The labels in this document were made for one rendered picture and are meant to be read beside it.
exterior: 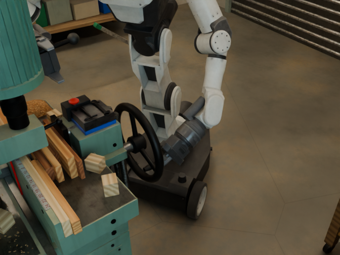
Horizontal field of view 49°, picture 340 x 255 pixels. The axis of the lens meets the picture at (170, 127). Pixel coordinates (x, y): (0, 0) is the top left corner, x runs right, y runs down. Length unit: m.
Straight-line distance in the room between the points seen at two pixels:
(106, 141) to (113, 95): 2.03
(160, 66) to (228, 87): 1.62
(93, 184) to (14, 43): 0.40
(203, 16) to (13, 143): 0.72
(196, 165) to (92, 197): 1.23
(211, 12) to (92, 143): 0.59
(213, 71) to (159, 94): 0.52
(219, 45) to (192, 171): 0.97
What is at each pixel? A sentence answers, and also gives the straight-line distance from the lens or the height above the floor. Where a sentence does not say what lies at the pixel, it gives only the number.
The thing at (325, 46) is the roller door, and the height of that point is 0.07.
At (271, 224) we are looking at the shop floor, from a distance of 2.12.
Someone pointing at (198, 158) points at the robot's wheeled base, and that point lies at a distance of 2.18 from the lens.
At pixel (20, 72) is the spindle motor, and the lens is 0.88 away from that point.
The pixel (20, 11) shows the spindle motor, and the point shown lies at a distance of 0.86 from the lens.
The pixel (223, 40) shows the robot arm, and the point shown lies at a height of 1.09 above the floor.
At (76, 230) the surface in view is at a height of 0.91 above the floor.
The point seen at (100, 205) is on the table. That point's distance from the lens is 0.95.
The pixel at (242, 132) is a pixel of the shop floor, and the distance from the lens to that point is 2.69.
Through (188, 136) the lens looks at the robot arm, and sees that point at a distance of 1.30.
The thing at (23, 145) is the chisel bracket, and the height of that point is 1.00.
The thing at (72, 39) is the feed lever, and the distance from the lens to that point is 1.14.
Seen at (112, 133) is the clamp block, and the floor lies 0.94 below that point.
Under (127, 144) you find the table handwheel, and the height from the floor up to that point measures 0.83.
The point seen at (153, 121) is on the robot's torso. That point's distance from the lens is 1.99.
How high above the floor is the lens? 1.59
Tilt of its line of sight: 36 degrees down
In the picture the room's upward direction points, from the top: 1 degrees counter-clockwise
